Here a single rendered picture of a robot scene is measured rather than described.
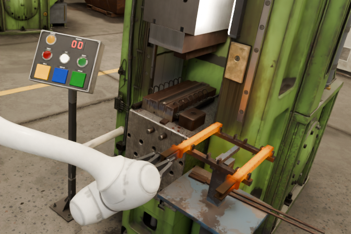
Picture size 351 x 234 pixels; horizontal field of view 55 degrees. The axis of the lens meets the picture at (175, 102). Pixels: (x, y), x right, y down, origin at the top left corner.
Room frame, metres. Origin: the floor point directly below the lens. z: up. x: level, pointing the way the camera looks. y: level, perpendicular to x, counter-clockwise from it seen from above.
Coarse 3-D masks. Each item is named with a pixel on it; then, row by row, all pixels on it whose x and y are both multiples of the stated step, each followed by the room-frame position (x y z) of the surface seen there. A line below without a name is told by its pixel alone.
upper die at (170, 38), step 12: (156, 24) 1.58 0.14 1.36; (156, 36) 1.57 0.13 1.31; (168, 36) 1.54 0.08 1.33; (180, 36) 1.50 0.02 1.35; (192, 36) 1.54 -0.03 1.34; (204, 36) 1.64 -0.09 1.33; (216, 36) 1.74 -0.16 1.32; (168, 48) 1.53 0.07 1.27; (180, 48) 1.49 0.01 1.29; (192, 48) 1.56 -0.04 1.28
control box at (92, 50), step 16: (48, 32) 1.77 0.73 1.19; (48, 48) 1.73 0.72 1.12; (64, 48) 1.73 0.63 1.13; (96, 48) 1.72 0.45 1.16; (32, 64) 1.69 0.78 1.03; (48, 64) 1.68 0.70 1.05; (64, 64) 1.68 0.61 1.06; (96, 64) 1.69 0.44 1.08; (32, 80) 1.66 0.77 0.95; (48, 80) 1.64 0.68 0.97; (96, 80) 1.70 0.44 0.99
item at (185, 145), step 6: (210, 126) 1.28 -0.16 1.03; (216, 126) 1.29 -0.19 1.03; (204, 132) 1.22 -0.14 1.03; (210, 132) 1.24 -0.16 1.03; (192, 138) 1.16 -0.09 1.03; (198, 138) 1.17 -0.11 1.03; (204, 138) 1.20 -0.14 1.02; (180, 144) 1.10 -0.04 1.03; (186, 144) 1.11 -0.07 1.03; (168, 150) 1.03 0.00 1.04; (174, 150) 1.04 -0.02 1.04; (180, 150) 1.05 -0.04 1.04; (186, 150) 1.10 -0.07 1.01; (162, 156) 1.00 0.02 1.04; (180, 156) 1.05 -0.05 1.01
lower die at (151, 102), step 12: (180, 84) 1.85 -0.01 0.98; (192, 84) 1.86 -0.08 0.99; (144, 96) 1.61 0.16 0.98; (156, 96) 1.61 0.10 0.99; (168, 96) 1.61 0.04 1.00; (180, 96) 1.63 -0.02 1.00; (204, 96) 1.73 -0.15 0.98; (144, 108) 1.59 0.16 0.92; (156, 108) 1.54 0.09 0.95; (168, 108) 1.51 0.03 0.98; (180, 108) 1.54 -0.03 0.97
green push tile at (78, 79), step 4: (76, 72) 1.65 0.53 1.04; (72, 76) 1.64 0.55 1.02; (76, 76) 1.64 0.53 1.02; (80, 76) 1.64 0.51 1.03; (84, 76) 1.64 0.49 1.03; (72, 80) 1.63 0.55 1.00; (76, 80) 1.63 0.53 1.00; (80, 80) 1.63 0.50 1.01; (84, 80) 1.63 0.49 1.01; (72, 84) 1.62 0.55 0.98; (76, 84) 1.62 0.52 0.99; (80, 84) 1.62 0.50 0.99
